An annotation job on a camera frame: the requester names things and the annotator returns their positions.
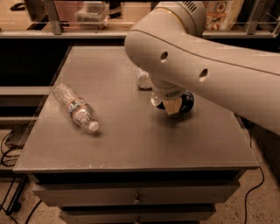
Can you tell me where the printed snack bag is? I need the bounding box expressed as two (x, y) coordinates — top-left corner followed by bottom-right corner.
(203, 0), (244, 31)

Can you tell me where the black cable right floor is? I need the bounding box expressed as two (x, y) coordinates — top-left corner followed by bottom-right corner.
(243, 165), (266, 224)

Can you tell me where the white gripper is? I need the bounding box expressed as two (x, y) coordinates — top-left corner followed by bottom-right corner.
(150, 78), (185, 115)

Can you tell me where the blue pepsi can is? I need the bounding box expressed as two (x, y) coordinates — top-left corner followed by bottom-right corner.
(157, 92), (194, 113)

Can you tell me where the clear plastic water bottle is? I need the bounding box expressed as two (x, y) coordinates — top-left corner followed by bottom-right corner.
(52, 83), (100, 132)

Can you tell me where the black cables left floor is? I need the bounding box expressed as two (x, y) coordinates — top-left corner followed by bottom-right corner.
(0, 122), (43, 224)

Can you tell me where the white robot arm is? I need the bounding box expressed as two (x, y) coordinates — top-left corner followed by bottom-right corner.
(124, 1), (280, 135)

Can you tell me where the grey drawer cabinet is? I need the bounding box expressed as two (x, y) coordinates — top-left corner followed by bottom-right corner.
(15, 46), (258, 224)

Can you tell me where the white labelled plastic bottle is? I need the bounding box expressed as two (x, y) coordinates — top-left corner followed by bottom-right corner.
(136, 67), (151, 89)

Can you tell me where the metal shelf frame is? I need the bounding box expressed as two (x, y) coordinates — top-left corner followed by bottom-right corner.
(0, 0), (280, 39)

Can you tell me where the clear plastic container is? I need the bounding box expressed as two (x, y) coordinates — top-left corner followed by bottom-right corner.
(75, 1), (109, 30)

